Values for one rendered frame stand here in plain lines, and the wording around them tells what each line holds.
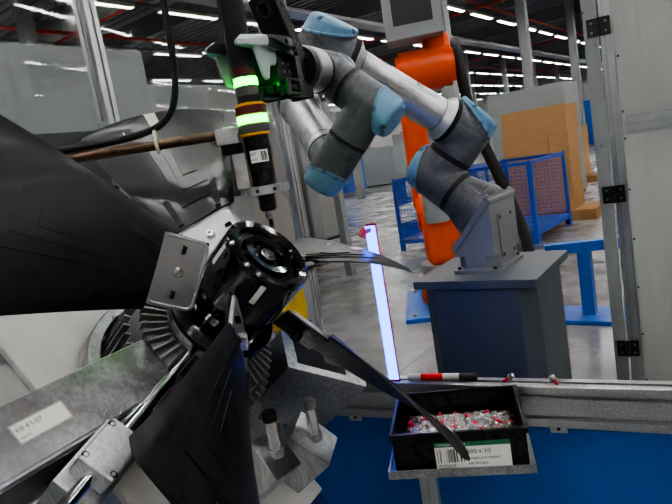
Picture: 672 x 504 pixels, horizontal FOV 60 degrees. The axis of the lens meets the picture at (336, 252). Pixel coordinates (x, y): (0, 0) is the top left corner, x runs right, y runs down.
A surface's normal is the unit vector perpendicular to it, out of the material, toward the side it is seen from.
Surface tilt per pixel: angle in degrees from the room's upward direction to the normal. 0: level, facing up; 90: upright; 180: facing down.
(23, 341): 50
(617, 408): 90
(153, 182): 55
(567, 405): 90
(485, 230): 90
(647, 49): 90
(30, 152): 70
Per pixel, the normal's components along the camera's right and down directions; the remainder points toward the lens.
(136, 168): 0.04, -0.47
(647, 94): -0.44, 0.20
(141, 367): 0.57, -0.68
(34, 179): 0.59, -0.24
